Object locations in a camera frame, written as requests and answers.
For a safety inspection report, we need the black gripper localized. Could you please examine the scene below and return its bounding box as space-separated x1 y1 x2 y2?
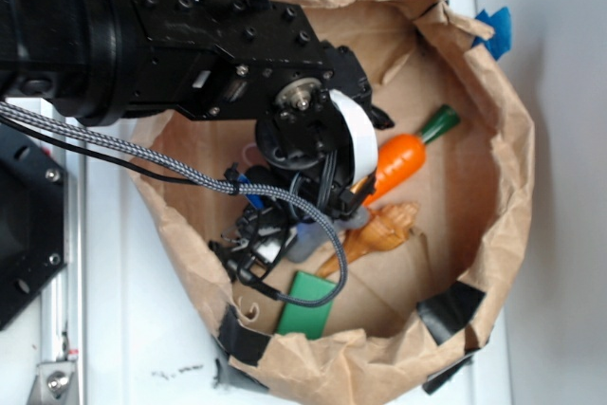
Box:
255 89 395 220

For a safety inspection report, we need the gray plush bunny toy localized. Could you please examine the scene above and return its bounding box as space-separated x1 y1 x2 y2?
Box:
243 144 370 264

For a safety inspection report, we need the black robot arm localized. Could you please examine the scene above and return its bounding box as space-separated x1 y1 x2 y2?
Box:
1 0 391 219

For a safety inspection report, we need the orange plastic toy carrot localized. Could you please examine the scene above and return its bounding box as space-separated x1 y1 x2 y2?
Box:
363 104 461 207

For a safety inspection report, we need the brown plastic conch shell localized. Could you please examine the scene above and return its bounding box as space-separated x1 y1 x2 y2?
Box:
342 202 420 266

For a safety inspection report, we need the green rectangular block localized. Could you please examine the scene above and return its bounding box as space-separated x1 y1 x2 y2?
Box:
276 271 336 340

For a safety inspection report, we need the brown paper bag bin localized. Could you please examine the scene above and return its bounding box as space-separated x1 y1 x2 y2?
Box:
135 0 534 404

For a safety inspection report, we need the gray braided cable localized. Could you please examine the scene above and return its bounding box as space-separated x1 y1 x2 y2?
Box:
0 100 349 308

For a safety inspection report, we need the thin black cable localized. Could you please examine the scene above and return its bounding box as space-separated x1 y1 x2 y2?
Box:
0 119 238 187

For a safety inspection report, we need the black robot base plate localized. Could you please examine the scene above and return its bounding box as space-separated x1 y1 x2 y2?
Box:
1 125 65 328

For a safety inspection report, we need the aluminum frame rail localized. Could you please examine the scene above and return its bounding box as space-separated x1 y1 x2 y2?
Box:
27 144 86 404

